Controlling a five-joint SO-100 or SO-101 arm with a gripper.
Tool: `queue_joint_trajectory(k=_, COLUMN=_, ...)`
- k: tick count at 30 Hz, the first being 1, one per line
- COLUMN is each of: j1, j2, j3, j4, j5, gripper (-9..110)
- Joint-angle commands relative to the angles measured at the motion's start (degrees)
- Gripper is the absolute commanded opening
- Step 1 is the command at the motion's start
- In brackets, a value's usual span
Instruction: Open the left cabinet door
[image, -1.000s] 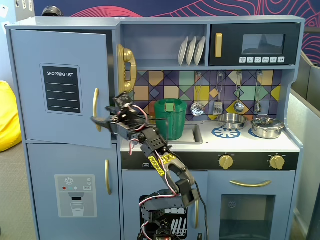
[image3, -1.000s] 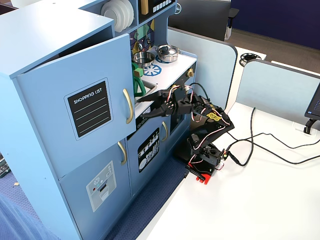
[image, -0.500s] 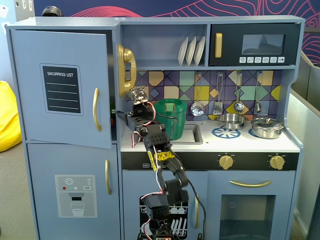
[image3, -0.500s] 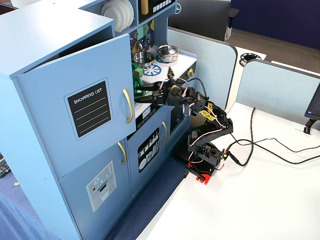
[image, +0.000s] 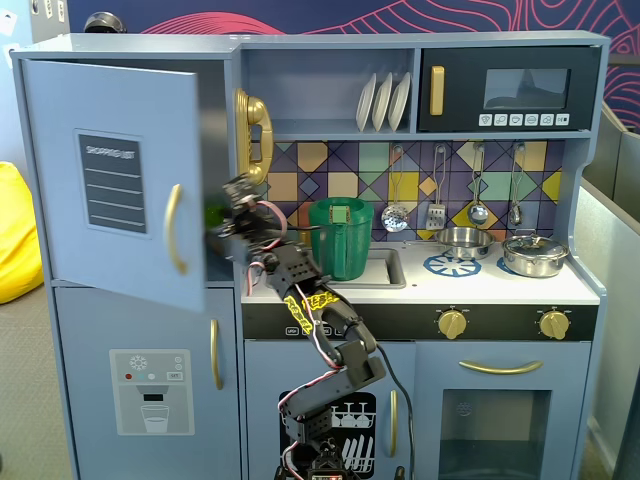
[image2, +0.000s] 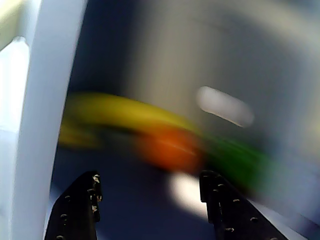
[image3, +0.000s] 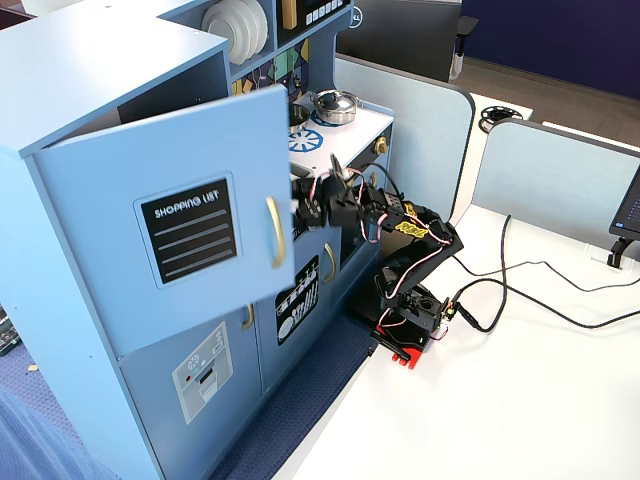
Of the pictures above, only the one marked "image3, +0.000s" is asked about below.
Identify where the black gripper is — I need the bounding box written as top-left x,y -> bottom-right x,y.
290,172 -> 371,233

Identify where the long gold door handle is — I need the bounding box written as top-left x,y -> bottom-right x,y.
264,195 -> 288,271

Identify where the blue shopping list cabinet door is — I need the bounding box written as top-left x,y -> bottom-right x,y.
30,83 -> 298,361

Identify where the blue dishwasher door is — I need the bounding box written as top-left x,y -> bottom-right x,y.
252,227 -> 347,399

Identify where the blue ice dispenser door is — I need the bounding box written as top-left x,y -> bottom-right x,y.
117,301 -> 265,476

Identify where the blue toy kitchen cabinet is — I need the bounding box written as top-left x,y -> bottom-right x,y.
0,0 -> 396,480

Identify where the steel toy pan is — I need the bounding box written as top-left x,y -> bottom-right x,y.
288,103 -> 314,135

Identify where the steel toy pot with lid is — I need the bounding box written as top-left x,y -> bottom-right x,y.
310,88 -> 363,127

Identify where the black dishwasher sticker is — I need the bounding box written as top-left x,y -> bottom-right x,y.
274,255 -> 322,347

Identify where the black shopping list sticker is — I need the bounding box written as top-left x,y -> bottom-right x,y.
133,172 -> 244,290

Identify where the rounded light blue divider panel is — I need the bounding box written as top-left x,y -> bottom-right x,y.
333,53 -> 477,227

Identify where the red table clamp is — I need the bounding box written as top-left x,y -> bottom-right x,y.
370,324 -> 427,372

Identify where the large white toy plate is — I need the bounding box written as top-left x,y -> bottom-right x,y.
233,0 -> 269,65

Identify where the black toy microwave front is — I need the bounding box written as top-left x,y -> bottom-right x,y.
276,0 -> 355,50

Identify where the medium white toy plate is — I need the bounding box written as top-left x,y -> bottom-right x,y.
219,0 -> 257,59

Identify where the black Dell monitor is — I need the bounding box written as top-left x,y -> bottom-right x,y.
335,0 -> 464,84

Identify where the blue woven mat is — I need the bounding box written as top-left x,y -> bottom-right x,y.
209,304 -> 375,480

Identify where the grey ice dispenser sticker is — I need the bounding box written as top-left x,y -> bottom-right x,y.
171,320 -> 235,426

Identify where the small white toy plate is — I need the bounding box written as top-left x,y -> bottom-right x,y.
201,2 -> 241,49

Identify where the black filament spool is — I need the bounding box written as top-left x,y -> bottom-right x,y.
477,104 -> 534,134

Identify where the black computer monitor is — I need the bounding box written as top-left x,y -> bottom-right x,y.
608,162 -> 640,239

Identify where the green electronics board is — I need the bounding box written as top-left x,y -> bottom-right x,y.
0,306 -> 22,358

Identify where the light blue cloth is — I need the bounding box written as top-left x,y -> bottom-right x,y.
0,383 -> 122,480

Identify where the gold dishwasher door handle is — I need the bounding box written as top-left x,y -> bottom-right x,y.
322,242 -> 338,285

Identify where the thick black power cable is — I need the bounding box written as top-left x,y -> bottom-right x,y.
449,213 -> 514,334

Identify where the thin black cable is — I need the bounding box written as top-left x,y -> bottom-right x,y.
449,251 -> 640,294

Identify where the long black cable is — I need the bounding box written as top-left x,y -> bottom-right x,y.
447,277 -> 640,331

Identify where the black monitor mount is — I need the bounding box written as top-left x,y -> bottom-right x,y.
605,236 -> 634,269

